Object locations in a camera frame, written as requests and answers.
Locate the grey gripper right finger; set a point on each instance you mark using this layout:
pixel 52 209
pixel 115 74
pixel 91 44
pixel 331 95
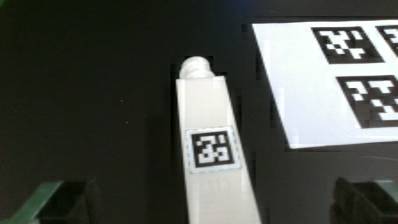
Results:
pixel 365 202

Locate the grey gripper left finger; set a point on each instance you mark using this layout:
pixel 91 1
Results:
pixel 61 204

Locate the white desk leg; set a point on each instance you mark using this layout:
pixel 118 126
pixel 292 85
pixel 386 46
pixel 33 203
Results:
pixel 218 183

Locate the white fiducial marker sheet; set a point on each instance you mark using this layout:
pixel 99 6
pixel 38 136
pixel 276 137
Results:
pixel 331 63

